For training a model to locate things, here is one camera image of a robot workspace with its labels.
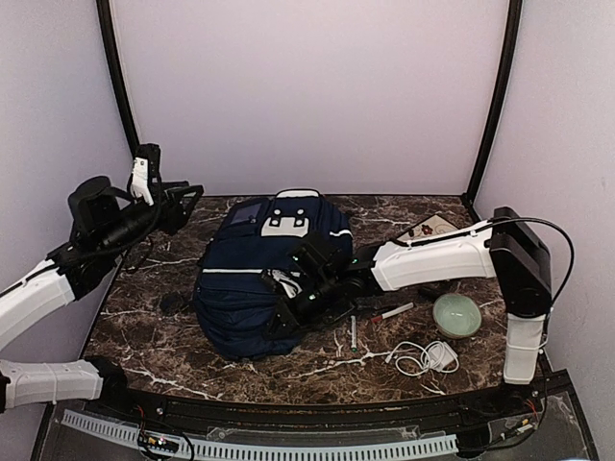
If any floral square ceramic plate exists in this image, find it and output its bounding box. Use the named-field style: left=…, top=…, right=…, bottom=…
left=397, top=214, right=458, bottom=242

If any black right corner frame post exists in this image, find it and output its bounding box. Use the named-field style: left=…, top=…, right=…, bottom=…
left=462, top=0, right=523, bottom=206

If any pale green ceramic bowl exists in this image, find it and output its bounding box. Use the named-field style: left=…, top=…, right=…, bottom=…
left=432, top=294, right=482, bottom=339

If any white slotted cable duct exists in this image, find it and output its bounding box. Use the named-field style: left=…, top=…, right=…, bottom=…
left=61, top=410, right=458, bottom=460

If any green tipped white marker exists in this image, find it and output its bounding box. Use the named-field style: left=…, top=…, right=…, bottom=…
left=350, top=315, right=358, bottom=352

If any navy blue student backpack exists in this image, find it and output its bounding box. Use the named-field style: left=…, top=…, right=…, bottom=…
left=192, top=189, right=353, bottom=361

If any black corner frame post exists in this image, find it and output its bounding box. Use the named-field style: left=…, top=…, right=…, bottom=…
left=462, top=0, right=523, bottom=206
left=95, top=0, right=140, bottom=158

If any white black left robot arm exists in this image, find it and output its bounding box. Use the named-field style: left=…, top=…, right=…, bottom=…
left=1, top=176, right=204, bottom=419

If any white charger with cable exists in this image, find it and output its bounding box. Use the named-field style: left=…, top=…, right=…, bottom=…
left=384, top=340, right=460, bottom=377

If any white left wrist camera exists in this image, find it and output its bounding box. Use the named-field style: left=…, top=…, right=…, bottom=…
left=127, top=143, right=160, bottom=206

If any black front table rail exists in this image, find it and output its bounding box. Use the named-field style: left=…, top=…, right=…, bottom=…
left=85, top=352, right=570, bottom=431

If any red tipped white marker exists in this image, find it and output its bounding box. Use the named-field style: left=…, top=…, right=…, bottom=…
left=371, top=303, right=414, bottom=324

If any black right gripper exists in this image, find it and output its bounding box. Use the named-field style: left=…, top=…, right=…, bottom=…
left=264, top=270, right=342, bottom=338

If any black left corner frame post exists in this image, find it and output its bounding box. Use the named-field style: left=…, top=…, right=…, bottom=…
left=95, top=0, right=140, bottom=158

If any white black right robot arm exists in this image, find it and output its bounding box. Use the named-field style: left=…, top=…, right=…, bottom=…
left=261, top=206, right=561, bottom=417

